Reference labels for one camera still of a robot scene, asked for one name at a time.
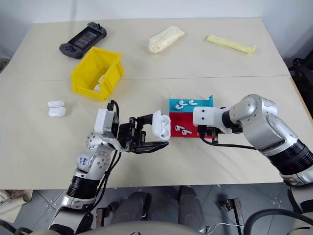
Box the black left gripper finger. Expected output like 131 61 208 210
136 113 155 126
133 141 170 154

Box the black handheld game console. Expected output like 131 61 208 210
59 21 108 60

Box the beige robot torso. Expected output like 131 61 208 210
29 220 211 235

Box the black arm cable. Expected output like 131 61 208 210
201 137 256 150
84 99 123 221

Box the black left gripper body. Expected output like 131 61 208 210
116 117 147 153

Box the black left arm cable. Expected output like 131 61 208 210
84 99 123 221

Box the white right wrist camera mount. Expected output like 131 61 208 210
192 106 232 135

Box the teal plastic tray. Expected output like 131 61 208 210
168 94 215 114

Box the dark rounded robot leg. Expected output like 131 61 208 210
178 185 206 232
109 191 151 226

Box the clear bag of cream filling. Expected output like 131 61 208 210
143 25 187 54

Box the beige cloth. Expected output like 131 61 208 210
0 188 33 204

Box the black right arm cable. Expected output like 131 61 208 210
201 137 256 150

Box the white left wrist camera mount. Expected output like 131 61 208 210
94 108 120 141

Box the metal floor bracket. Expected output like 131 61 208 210
221 198 245 232
95 207 111 230

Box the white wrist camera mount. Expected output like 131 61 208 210
192 106 232 135
94 108 120 141

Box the black chair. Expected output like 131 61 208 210
288 56 313 116

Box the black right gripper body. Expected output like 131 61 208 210
197 124 222 141

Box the red plastic tray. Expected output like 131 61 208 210
169 111 213 140

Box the yellow plastic bin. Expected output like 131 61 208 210
70 46 125 102

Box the long yellow packet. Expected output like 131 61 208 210
206 35 258 56

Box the thick black hose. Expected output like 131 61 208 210
244 210 298 235

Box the thin white cable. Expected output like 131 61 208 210
207 222 245 232

